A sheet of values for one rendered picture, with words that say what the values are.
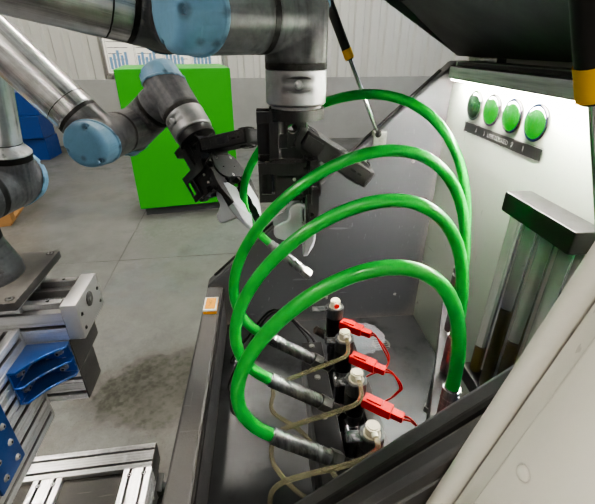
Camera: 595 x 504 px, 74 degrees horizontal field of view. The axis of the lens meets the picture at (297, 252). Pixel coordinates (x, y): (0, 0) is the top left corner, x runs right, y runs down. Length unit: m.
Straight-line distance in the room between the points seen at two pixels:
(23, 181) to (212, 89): 2.91
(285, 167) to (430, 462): 0.35
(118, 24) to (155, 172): 3.45
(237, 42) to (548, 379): 0.39
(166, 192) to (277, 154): 3.51
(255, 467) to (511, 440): 0.55
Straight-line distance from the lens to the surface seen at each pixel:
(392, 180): 0.92
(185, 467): 0.65
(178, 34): 0.43
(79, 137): 0.73
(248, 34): 0.45
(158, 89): 0.81
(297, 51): 0.49
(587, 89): 0.26
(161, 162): 3.93
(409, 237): 0.99
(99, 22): 0.53
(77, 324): 0.98
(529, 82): 0.65
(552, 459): 0.27
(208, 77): 3.82
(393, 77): 7.48
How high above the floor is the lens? 1.48
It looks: 28 degrees down
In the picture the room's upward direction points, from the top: straight up
